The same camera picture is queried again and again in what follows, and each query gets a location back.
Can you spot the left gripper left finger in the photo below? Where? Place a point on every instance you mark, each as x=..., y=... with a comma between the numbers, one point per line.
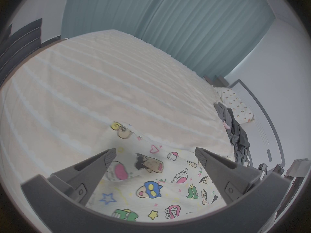
x=87, y=176

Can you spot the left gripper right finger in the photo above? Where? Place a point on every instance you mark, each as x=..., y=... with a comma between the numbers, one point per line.
x=226, y=176

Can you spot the white printed pyjama top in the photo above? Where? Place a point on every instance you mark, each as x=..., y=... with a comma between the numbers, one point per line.
x=158, y=190

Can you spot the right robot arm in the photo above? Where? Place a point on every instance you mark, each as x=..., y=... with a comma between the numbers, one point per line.
x=297, y=166

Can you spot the pile of clothes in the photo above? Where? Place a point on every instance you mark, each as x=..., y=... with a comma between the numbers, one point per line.
x=239, y=139

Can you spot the bed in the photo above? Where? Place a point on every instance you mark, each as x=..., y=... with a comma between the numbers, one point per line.
x=97, y=81

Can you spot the white printed pillow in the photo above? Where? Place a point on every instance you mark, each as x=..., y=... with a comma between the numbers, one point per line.
x=237, y=103

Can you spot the grey bedside table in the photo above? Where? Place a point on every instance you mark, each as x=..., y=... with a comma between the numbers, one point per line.
x=217, y=80

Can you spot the blue-green curtain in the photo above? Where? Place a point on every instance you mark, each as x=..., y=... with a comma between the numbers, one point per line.
x=170, y=20

